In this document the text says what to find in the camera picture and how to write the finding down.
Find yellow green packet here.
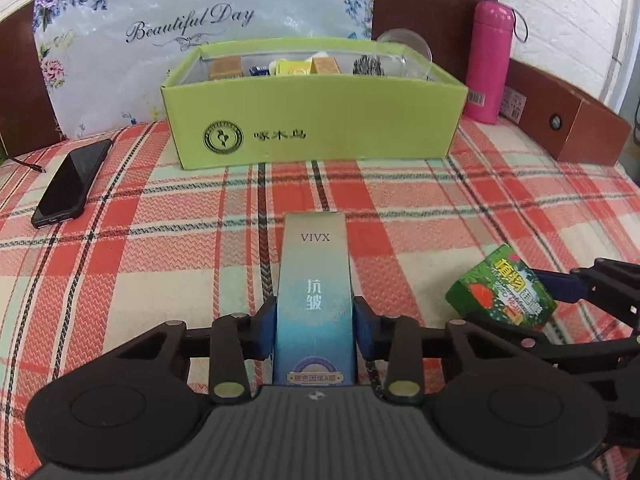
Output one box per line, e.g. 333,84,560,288
272,58,313,77

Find plaid bedsheet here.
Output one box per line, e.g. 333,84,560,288
0,115,640,480

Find pink thermos bottle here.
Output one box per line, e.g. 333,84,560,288
462,0,528,124

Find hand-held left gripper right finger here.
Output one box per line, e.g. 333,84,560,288
354,297,516,403

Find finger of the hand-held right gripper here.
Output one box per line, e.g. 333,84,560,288
467,310,640,361
537,258,640,328

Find steel wool scrubber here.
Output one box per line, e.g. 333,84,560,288
351,54,386,77

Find floral plastic bag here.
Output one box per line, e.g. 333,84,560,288
31,0,377,138

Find tall blue gradient box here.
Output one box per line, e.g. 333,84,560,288
272,212,358,388

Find green patterned small box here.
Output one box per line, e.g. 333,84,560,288
445,244,558,333

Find black smartphone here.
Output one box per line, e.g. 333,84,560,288
31,138,113,229

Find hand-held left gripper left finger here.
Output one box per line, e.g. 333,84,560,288
117,297,278,403

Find clear plastic cup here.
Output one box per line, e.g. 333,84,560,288
375,27,433,81

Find brown wooden headboard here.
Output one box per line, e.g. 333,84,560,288
0,0,498,161

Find brown cardboard box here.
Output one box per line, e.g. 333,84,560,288
502,57,633,167

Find light green cardboard box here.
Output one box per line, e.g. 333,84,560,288
160,37,470,171

